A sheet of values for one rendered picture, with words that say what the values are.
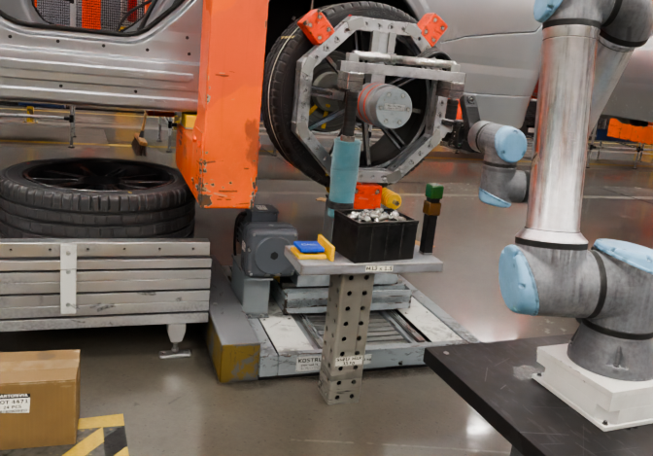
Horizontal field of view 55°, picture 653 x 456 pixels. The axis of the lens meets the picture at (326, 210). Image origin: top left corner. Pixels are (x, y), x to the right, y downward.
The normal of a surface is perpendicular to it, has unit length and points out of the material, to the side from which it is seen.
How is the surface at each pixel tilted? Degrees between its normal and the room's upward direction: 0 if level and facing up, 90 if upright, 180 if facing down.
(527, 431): 0
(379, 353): 90
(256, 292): 90
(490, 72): 90
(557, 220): 81
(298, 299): 90
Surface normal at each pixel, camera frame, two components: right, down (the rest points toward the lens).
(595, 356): -0.67, -0.26
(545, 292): 0.06, 0.17
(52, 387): 0.29, 0.26
